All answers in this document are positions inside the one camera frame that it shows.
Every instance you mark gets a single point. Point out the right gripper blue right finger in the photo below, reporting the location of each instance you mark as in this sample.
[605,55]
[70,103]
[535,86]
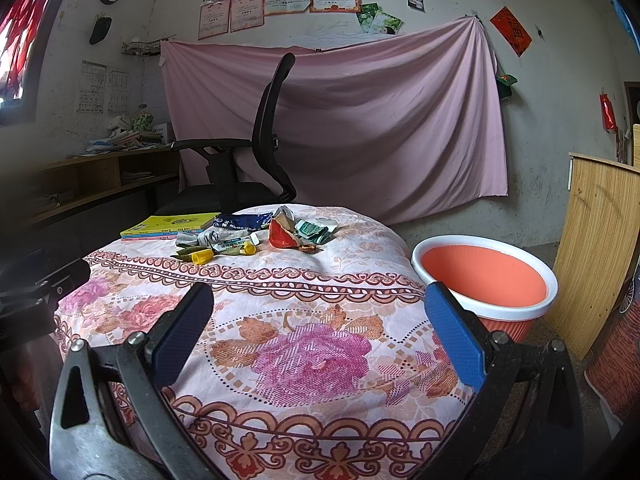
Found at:
[451,325]

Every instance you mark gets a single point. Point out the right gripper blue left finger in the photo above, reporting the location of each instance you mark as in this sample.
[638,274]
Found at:
[176,332]

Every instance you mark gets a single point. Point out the yellow plastic cap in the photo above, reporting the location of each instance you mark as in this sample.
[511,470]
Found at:
[202,257]

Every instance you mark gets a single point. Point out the grey white wrapper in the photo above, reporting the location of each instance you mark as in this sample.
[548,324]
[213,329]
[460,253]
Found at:
[211,238]

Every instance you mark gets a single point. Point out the blue foil snack wrapper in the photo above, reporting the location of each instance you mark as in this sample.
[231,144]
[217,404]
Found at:
[249,222]

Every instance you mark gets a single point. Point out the red torn wrapper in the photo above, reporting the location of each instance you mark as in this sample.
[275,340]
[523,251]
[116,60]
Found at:
[279,237]

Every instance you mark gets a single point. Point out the green white packet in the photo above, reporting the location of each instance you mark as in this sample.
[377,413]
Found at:
[316,232]

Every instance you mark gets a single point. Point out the brown round snack piece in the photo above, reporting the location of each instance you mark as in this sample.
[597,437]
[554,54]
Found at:
[308,248]

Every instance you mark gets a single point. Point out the orange white trash basin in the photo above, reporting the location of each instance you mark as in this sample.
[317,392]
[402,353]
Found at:
[507,288]

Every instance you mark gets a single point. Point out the wooden desk shelf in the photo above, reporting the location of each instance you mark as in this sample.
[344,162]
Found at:
[75,184]

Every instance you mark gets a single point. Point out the yellow book stack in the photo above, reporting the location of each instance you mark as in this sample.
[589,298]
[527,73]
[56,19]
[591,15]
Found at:
[159,226]

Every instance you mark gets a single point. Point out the wooden cabinet board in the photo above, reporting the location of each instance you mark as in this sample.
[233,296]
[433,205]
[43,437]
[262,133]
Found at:
[598,242]

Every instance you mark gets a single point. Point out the pink hanging sheet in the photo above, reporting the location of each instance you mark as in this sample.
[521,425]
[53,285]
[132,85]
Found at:
[397,129]

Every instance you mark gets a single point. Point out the red hanging wall ornament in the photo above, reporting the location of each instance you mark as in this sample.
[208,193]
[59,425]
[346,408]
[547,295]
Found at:
[608,113]

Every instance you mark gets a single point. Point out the red paper wall sign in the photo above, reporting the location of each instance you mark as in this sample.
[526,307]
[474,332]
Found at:
[512,30]

